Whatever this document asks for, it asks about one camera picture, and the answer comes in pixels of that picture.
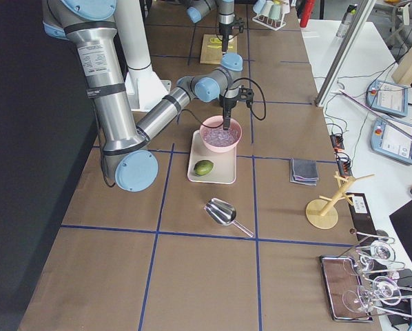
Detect bamboo cutting board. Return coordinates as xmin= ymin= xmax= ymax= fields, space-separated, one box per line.
xmin=200 ymin=34 xmax=238 ymax=65

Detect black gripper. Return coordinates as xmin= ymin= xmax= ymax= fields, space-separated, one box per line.
xmin=217 ymin=13 xmax=245 ymax=52
xmin=219 ymin=86 xmax=254 ymax=131

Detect clear ice cubes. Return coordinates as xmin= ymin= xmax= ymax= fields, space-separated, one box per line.
xmin=203 ymin=128 xmax=239 ymax=147

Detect cream plastic tray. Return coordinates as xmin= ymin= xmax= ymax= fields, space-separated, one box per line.
xmin=187 ymin=130 xmax=237 ymax=184

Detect wooden mug tree stand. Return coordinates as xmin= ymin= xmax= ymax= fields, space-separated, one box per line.
xmin=305 ymin=171 xmax=374 ymax=230

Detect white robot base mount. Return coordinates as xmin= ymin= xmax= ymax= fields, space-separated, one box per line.
xmin=114 ymin=0 xmax=172 ymax=112

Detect green lime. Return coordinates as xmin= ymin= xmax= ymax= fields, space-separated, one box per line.
xmin=194 ymin=159 xmax=214 ymax=177

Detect white cup rack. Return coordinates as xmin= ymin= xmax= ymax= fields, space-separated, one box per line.
xmin=252 ymin=0 xmax=291 ymax=31

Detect black framed tray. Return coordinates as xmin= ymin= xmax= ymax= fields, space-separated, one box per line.
xmin=319 ymin=255 xmax=373 ymax=323

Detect folded grey cloth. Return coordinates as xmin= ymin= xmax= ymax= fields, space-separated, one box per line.
xmin=289 ymin=159 xmax=319 ymax=186

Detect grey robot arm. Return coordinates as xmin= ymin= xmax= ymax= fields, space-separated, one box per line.
xmin=179 ymin=0 xmax=245 ymax=54
xmin=42 ymin=1 xmax=243 ymax=192

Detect black power strip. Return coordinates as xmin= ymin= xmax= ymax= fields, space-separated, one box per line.
xmin=330 ymin=134 xmax=344 ymax=152

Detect pink bowl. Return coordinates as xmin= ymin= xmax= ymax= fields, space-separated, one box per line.
xmin=200 ymin=115 xmax=242 ymax=152

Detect steel ice scoop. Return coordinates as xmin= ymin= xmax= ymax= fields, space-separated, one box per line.
xmin=204 ymin=197 xmax=254 ymax=238

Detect aluminium frame post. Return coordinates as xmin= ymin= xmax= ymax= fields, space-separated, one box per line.
xmin=315 ymin=0 xmax=376 ymax=107

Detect upper teach pendant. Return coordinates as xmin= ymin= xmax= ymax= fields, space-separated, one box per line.
xmin=367 ymin=80 xmax=408 ymax=118

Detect red fire extinguisher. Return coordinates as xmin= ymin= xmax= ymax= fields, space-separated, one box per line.
xmin=300 ymin=0 xmax=315 ymax=28

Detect upper lemon slice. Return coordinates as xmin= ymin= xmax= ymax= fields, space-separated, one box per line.
xmin=209 ymin=38 xmax=221 ymax=44

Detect lower teach pendant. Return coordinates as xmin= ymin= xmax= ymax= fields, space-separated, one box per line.
xmin=371 ymin=117 xmax=412 ymax=165

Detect yellow plastic knife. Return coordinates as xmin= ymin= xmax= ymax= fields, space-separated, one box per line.
xmin=207 ymin=44 xmax=234 ymax=49

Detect wine glass rack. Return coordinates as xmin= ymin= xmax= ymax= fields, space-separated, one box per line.
xmin=341 ymin=228 xmax=412 ymax=320

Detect teach pendant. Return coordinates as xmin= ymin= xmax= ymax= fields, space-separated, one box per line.
xmin=371 ymin=117 xmax=412 ymax=165
xmin=367 ymin=80 xmax=408 ymax=118

